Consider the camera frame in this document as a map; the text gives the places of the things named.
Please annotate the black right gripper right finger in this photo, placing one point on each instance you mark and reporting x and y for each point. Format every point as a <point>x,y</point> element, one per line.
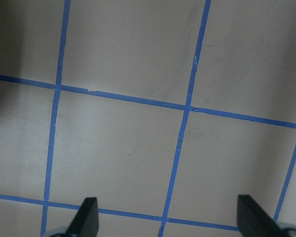
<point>253,221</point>

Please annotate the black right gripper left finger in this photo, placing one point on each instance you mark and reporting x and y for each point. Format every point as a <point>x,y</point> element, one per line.
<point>86,221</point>

